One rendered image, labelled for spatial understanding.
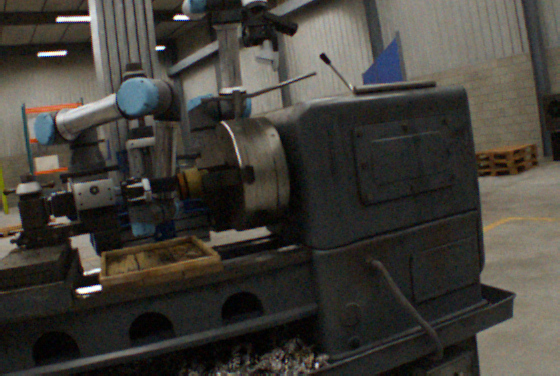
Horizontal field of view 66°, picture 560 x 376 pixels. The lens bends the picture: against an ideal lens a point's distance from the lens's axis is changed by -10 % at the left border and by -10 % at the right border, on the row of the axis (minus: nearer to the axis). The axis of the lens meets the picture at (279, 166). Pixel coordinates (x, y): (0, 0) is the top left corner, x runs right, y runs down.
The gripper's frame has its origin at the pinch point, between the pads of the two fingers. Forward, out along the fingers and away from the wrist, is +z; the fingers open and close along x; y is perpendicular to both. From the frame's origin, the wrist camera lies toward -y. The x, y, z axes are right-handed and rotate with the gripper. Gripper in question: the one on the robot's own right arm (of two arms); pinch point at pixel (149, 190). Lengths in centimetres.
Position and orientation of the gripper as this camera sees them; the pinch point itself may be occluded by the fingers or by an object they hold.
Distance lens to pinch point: 128.1
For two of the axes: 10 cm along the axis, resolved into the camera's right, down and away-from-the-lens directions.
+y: -9.2, 1.7, -3.4
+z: 3.4, -0.1, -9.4
